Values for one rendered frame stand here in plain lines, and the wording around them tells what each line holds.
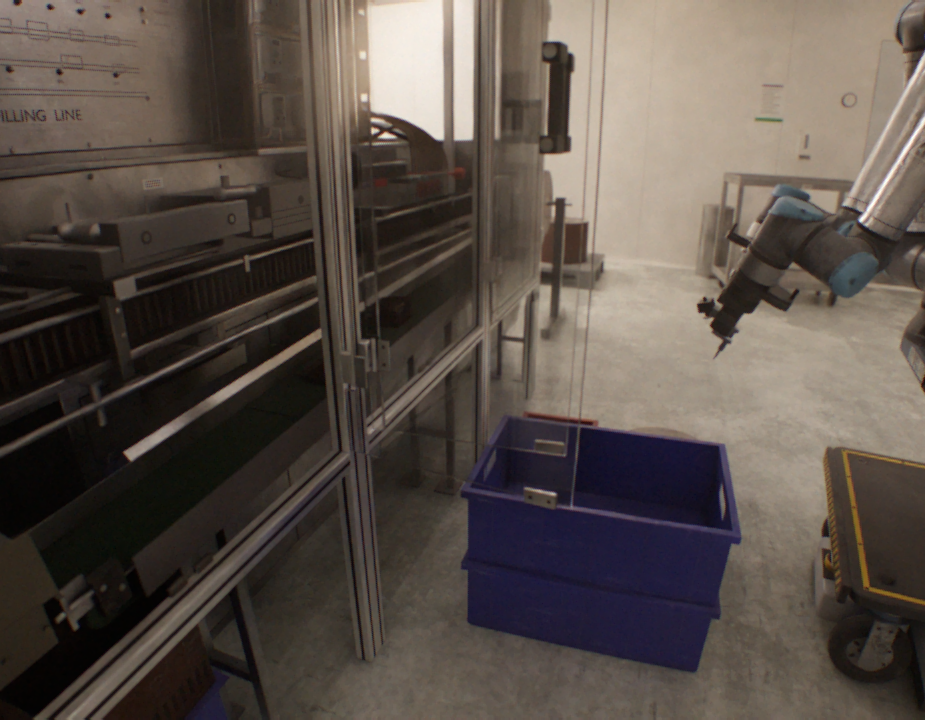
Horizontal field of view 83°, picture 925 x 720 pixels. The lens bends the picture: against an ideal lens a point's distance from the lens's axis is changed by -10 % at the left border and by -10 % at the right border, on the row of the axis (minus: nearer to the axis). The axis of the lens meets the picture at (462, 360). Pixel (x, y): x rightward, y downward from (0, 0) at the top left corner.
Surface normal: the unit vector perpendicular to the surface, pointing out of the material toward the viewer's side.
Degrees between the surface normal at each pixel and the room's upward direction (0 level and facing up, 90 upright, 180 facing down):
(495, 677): 0
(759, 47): 90
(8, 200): 90
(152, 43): 90
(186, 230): 90
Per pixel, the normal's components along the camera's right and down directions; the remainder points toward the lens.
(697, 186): -0.34, 0.34
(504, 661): 0.00, -0.93
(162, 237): 0.94, 0.13
